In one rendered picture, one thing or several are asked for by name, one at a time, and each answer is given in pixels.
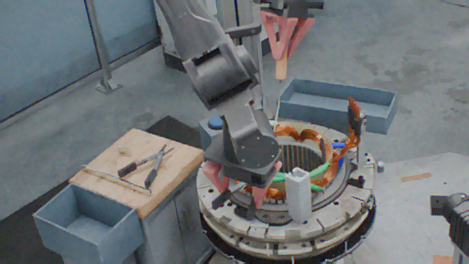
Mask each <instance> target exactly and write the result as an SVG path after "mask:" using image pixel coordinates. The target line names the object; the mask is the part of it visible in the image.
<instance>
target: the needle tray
mask: <svg viewBox="0 0 469 264"><path fill-rule="evenodd" d="M350 96H351V97H350ZM348 97H349V98H352V99H353V98H354V101H355V102H357V106H358V105H359V107H360V108H361V110H360V112H361V111H362V110H363V109H364V110H365V115H366V127H365V132H372V133H376V134H380V135H386V134H387V132H388V129H389V127H390V126H391V122H392V120H393V119H394V115H395V113H396V112H397V109H398V91H392V90H382V89H377V88H371V87H366V86H355V85H351V84H344V83H339V82H324V81H319V80H313V79H302V78H297V77H292V79H290V81H289V83H288V84H287V86H286V87H285V88H284V89H283V92H282V93H281V94H280V101H279V109H278V114H277V117H279V118H288V119H293V120H297V121H301V122H311V125H315V126H321V127H326V128H328V130H329V128H331V129H332V130H335V131H337V132H340V133H342V134H344V135H346V136H347V138H348V137H349V129H348V105H349V103H348Z"/></svg>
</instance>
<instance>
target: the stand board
mask: <svg viewBox="0 0 469 264"><path fill-rule="evenodd" d="M117 145H122V146H124V147H127V148H129V149H130V152H131V156H130V157H129V156H127V155H124V154H121V153H119V150H118V147H117ZM165 145H167V146H166V148H165V149H164V150H165V151H167V150H169V149H172V148H173V147H174V149H173V150H172V151H171V152H169V153H168V154H167V155H166V156H164V157H163V158H162V159H163V160H165V163H166V169H163V168H160V167H159V169H158V172H157V176H156V177H157V178H156V179H155V180H154V181H153V183H152V184H151V185H150V187H149V188H148V189H150V190H151V192H152V196H151V197H150V196H148V195H146V194H143V193H140V192H135V191H134V190H131V189H130V188H126V187H125V186H122V185H120V184H116V183H114V182H112V181H108V180H106V179H103V178H99V177H98V176H96V175H93V174H90V173H88V172H87V171H84V170H81V171H79V172H78V174H76V175H75V176H74V177H72V178H71V179H70V183H77V184H78V185H81V187H86V188H87V189H90V190H94V191H95V192H97V193H101V194H103V195H105V196H107V197H111V198H113V199H115V200H117V201H120V202H122V203H124V204H128V205H131V206H132V207H135V208H136V209H137V215H138V217H141V218H143V219H144V217H146V216H147V215H148V214H149V213H150V211H152V210H153V209H154V208H156V207H157V205H158V204H160V202H162V201H163V199H164V198H166V197H167V195H169V193H170V192H172V191H173V189H176V187H177V186H178V185H180V183H181V182H182V181H183V180H184V179H186V177H187V176H189V174H190V173H191V172H192V171H193V170H194V169H196V168H197V167H198V166H199V165H200V164H201V163H202V162H203V157H202V154H203V150H202V149H199V148H194V147H191V146H186V145H184V144H182V143H179V142H175V141H172V140H170V139H168V138H163V137H160V136H155V135H152V134H149V133H148V132H143V131H140V130H138V129H136V128H132V129H131V130H130V131H129V132H127V133H126V134H125V135H124V136H122V137H121V138H119V139H118V140H117V142H115V143H114V144H113V145H111V147H110V148H108V149H107V150H106V151H104V152H103V153H102V154H101V155H99V157H97V158H96V159H95V160H93V161H92V162H91V163H90V164H88V165H87V166H89V167H91V168H95V169H97V170H99V171H104V172H105V173H108V174H112V175H114V176H115V177H117V178H119V177H118V171H119V170H120V169H121V168H123V167H124V166H126V165H129V164H130V163H131V162H133V161H134V162H137V161H141V160H142V159H146V158H147V157H149V156H151V155H154V154H156V153H158V152H159V151H160V150H161V149H162V147H163V146H165ZM154 166H155V165H153V161H150V162H148V163H147V165H144V164H143V165H140V166H139V167H136V170H134V171H132V172H130V173H129V174H128V175H126V176H125V177H124V178H121V179H124V180H125V181H128V182H132V183H134V184H136V185H140V186H142V187H144V188H146V187H145V184H144V180H145V179H146V178H147V176H148V174H149V172H150V171H151V170H152V169H153V168H154Z"/></svg>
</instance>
